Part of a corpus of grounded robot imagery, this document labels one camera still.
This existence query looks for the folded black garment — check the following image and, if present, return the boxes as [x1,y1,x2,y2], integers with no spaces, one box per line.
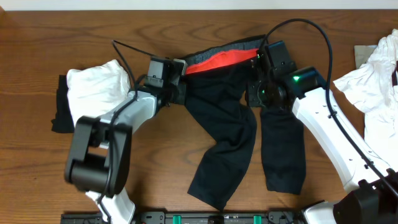
[51,75,75,134]

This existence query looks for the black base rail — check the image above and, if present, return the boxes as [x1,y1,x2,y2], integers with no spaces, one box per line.
[60,210,307,224]

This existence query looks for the grey cloth piece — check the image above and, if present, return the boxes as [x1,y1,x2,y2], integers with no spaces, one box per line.
[354,45,377,69]

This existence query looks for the black leggings with red waistband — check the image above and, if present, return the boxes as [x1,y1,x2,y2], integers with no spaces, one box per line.
[184,36,306,210]

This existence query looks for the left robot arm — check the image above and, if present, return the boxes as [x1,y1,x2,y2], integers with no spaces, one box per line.
[64,56,188,223]

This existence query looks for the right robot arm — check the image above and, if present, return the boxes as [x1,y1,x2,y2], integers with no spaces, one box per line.
[246,41,397,223]

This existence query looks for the crumpled white shirt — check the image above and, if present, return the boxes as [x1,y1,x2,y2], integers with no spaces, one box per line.
[333,29,397,170]

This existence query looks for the folded white garment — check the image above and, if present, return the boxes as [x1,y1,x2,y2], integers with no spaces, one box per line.
[67,59,131,124]

